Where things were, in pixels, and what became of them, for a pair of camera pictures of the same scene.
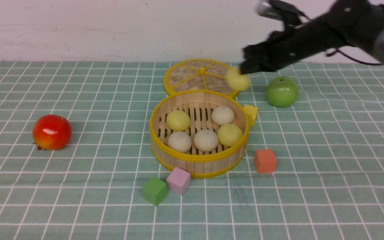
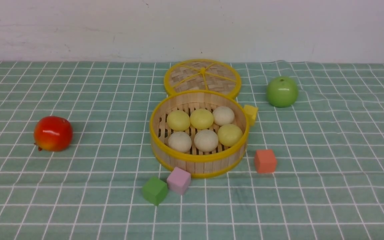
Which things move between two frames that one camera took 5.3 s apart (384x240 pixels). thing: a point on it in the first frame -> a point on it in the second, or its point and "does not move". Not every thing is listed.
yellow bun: x=178 y=120 does not move
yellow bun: x=236 y=81 -> x=201 y=119
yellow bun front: x=228 y=134 does not move
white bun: x=222 y=115 does not move
